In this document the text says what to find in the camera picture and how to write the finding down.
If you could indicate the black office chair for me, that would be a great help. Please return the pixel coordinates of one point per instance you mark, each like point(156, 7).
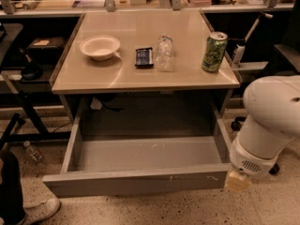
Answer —
point(286, 60)

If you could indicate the black joystick device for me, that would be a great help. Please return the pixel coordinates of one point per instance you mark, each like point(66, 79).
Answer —
point(32, 70)

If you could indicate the white spray bottle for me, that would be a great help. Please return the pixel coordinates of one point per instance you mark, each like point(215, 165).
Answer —
point(240, 47)

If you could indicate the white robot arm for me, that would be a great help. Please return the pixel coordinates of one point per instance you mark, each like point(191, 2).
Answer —
point(273, 121)

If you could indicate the black desk frame left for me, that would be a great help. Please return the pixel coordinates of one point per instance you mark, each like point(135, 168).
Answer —
point(10, 32)

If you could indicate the dark trouser leg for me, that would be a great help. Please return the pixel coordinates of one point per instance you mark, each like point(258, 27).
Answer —
point(11, 194)

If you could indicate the black box on shelf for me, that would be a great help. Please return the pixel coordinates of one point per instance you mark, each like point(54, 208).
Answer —
point(46, 47)

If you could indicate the white sneaker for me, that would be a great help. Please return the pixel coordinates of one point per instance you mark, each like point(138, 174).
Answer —
point(41, 211)

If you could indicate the dark blue snack packet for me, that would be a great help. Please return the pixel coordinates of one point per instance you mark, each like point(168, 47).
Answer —
point(144, 58)

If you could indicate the grey drawer cabinet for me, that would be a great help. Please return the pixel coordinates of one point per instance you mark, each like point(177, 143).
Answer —
point(129, 51)

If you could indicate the green soda can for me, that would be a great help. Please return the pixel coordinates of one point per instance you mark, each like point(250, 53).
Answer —
point(215, 49)

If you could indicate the clear plastic water bottle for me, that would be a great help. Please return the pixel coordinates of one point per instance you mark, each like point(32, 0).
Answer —
point(164, 53)

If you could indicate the grey top drawer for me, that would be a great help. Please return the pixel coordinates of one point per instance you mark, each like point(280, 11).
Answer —
point(142, 145)

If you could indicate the plastic bottle on floor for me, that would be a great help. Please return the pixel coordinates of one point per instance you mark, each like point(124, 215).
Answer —
point(33, 152)

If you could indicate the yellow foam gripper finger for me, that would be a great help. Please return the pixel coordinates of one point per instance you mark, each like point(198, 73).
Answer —
point(236, 181)

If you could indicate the white paper bowl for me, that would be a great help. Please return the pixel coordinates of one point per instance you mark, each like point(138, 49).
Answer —
point(100, 48)

